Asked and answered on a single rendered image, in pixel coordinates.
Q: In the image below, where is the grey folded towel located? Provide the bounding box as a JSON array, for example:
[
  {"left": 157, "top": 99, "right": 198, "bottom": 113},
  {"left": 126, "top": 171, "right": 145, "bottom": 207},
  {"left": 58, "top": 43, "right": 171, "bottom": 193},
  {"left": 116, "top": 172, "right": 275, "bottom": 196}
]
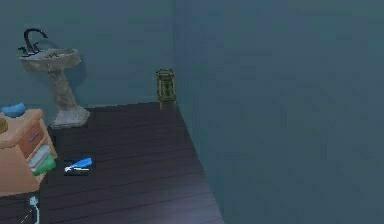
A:
[{"left": 27, "top": 145, "right": 52, "bottom": 169}]

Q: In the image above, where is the orange wooden bathroom cabinet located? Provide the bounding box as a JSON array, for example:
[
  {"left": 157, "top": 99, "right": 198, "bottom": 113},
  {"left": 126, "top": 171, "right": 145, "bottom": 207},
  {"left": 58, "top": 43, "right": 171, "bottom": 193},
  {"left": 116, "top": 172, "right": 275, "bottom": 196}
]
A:
[{"left": 0, "top": 108, "right": 58, "bottom": 198}]

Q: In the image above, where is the grey stone pedestal sink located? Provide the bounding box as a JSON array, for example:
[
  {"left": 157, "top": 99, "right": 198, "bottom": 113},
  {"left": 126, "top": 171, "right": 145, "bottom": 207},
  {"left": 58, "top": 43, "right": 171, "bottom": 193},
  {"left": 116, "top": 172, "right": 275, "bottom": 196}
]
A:
[{"left": 18, "top": 48, "right": 91, "bottom": 130}]

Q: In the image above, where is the pale blue thin object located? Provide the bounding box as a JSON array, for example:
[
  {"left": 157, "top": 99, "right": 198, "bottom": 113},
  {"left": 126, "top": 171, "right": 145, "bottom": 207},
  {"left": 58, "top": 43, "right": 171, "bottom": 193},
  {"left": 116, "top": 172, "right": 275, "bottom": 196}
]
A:
[{"left": 20, "top": 196, "right": 41, "bottom": 224}]

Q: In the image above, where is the black curved sink faucet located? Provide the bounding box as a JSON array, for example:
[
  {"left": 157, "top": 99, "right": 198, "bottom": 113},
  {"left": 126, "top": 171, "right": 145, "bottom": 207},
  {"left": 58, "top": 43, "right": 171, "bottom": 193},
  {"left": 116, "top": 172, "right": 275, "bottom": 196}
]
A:
[{"left": 17, "top": 28, "right": 49, "bottom": 56}]

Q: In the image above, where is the blue bowl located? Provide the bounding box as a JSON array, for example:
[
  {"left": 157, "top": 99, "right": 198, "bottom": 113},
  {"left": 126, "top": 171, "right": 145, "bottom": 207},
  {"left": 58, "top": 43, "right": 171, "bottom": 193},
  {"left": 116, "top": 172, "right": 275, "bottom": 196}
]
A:
[{"left": 0, "top": 102, "right": 27, "bottom": 119}]

